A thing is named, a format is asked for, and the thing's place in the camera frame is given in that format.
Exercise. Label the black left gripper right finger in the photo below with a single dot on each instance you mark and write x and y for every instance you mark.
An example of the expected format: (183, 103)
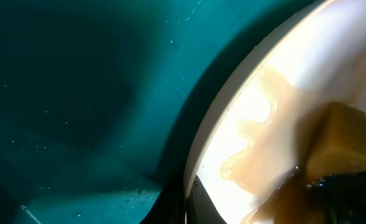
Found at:
(200, 208)

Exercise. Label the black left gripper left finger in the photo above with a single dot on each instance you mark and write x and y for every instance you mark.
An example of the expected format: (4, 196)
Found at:
(169, 207)

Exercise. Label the pink white plate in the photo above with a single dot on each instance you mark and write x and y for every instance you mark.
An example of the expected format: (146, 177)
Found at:
(260, 126)

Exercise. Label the green yellow sponge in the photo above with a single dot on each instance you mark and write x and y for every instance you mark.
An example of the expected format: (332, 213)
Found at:
(331, 188)

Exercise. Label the teal plastic tray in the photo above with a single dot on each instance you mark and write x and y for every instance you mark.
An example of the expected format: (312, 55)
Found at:
(100, 100)

